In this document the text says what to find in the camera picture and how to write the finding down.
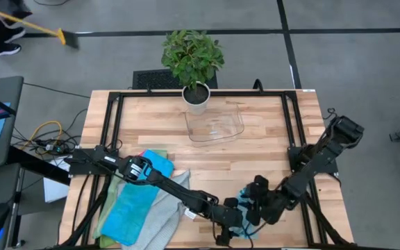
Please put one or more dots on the pale green-edged towel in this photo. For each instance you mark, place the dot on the pale green-edged towel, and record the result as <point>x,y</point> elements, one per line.
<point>111,201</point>

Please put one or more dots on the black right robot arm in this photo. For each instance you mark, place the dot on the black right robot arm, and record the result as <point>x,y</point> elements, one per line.
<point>321,159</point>

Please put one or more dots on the white plant pot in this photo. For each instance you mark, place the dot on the white plant pot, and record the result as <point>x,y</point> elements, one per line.
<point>196,95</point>

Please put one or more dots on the white paper tag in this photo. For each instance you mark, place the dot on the white paper tag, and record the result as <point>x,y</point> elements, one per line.
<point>190,213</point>

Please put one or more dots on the grey waffle towel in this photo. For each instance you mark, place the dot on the grey waffle towel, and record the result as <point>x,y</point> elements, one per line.
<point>167,215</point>

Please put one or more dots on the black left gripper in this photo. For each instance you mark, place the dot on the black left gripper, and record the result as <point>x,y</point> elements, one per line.
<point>230,218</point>

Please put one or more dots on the clear plastic bin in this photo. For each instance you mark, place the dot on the clear plastic bin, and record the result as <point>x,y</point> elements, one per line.
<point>217,125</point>

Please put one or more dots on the green leafy plant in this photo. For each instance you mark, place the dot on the green leafy plant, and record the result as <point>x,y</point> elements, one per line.
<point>193,55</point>

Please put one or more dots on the bright blue terry towel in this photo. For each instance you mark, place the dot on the bright blue terry towel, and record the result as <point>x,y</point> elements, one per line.
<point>134,208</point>

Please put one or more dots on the black metal table frame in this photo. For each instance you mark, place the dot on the black metal table frame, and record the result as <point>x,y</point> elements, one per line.
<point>238,93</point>

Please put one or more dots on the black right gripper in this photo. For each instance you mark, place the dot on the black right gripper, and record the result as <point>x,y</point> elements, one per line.
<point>269,205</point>

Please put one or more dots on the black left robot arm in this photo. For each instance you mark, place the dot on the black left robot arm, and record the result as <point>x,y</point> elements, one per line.
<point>172,189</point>

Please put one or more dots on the black floor vent grille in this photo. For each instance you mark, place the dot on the black floor vent grille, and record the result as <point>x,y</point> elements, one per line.
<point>158,80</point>

